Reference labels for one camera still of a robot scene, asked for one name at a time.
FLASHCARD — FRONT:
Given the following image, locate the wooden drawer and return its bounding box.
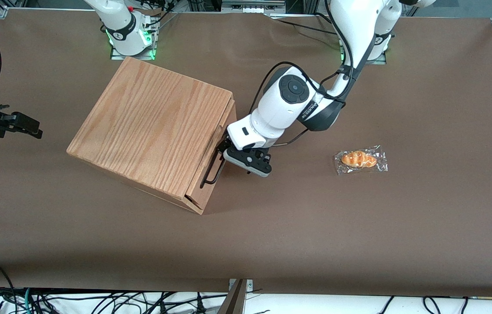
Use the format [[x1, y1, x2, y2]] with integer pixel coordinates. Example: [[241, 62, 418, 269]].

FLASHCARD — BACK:
[[185, 99, 237, 214]]

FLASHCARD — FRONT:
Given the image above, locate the light wooden drawer cabinet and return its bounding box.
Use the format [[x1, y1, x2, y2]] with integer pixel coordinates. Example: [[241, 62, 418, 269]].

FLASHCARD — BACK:
[[66, 56, 236, 215]]

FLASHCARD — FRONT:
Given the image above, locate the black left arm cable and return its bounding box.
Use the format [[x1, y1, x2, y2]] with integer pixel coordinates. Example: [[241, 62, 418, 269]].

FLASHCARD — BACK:
[[249, 0, 360, 147]]

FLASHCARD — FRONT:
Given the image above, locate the black cable tangle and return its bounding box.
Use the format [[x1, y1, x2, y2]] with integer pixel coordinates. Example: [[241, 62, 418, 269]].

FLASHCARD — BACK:
[[0, 288, 229, 314]]

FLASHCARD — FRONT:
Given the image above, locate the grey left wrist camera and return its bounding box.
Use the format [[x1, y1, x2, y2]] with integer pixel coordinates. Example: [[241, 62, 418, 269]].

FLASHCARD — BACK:
[[223, 147, 273, 177]]

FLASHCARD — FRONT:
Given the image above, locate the bread in clear wrapper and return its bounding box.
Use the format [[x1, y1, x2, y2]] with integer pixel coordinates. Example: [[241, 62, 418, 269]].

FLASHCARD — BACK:
[[334, 145, 389, 175]]

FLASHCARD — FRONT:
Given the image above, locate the grey equipment box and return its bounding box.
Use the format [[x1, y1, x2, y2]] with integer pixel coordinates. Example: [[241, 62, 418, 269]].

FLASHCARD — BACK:
[[222, 0, 286, 14]]

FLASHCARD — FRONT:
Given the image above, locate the thin black table cable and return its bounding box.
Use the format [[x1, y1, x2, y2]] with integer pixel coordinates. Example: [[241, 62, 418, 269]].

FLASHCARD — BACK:
[[268, 12, 343, 36]]

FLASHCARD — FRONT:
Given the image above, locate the black metal drawer handle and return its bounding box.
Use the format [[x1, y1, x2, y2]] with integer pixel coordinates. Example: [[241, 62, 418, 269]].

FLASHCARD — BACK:
[[200, 126, 228, 189]]

